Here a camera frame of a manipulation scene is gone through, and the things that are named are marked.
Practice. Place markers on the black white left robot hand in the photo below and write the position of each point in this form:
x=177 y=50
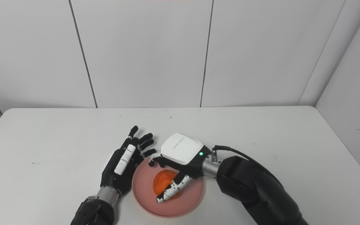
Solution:
x=117 y=172

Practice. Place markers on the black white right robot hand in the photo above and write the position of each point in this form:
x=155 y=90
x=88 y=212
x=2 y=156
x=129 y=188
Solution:
x=181 y=150

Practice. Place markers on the orange fruit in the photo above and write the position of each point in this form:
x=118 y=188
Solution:
x=162 y=182

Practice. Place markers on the pink round plate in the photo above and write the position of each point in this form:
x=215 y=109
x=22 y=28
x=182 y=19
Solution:
x=186 y=203

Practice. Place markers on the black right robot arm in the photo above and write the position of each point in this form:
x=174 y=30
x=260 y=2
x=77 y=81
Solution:
x=252 y=187

